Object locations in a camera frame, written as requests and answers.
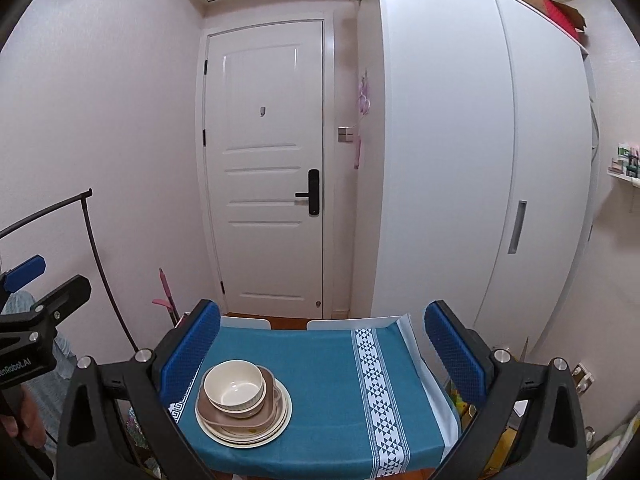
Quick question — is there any pink square handled dish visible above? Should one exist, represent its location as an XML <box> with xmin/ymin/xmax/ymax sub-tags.
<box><xmin>195</xmin><ymin>366</ymin><xmax>284</xmax><ymax>432</ymax></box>

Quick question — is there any white ceramic bowl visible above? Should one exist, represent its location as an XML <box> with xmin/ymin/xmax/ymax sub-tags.
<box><xmin>202</xmin><ymin>360</ymin><xmax>265</xmax><ymax>413</ymax></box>

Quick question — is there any white duck pattern plate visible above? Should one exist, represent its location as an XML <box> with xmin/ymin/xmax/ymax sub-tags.
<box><xmin>194</xmin><ymin>379</ymin><xmax>293</xmax><ymax>448</ymax></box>

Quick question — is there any left hand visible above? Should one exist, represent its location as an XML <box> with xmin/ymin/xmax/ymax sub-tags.
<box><xmin>1</xmin><ymin>386</ymin><xmax>47</xmax><ymax>448</ymax></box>

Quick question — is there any grey blue hanging garment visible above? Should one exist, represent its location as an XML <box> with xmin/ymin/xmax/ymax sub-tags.
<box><xmin>14</xmin><ymin>288</ymin><xmax>79</xmax><ymax>456</ymax></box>

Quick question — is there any black clothes rack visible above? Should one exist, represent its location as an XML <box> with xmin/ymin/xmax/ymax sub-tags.
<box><xmin>1</xmin><ymin>184</ymin><xmax>134</xmax><ymax>362</ymax></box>

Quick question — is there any teal patterned tablecloth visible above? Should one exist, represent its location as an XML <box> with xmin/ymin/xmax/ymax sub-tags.
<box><xmin>169</xmin><ymin>315</ymin><xmax>461</xmax><ymax>479</ymax></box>

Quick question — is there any white wardrobe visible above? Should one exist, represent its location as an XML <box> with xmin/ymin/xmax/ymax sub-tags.
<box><xmin>350</xmin><ymin>0</ymin><xmax>592</xmax><ymax>356</ymax></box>

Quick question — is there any white entrance door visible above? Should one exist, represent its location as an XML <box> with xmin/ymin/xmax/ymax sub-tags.
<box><xmin>202</xmin><ymin>18</ymin><xmax>324</xmax><ymax>320</ymax></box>

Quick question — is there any pink handled mop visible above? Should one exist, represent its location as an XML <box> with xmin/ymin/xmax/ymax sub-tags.
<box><xmin>152</xmin><ymin>268</ymin><xmax>180</xmax><ymax>327</ymax></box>

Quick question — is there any black door lock handle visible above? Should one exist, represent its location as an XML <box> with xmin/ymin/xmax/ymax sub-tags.
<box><xmin>294</xmin><ymin>168</ymin><xmax>320</xmax><ymax>217</ymax></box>

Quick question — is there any wall light switch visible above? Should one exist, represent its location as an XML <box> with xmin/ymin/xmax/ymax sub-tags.
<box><xmin>337</xmin><ymin>127</ymin><xmax>354</xmax><ymax>143</ymax></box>

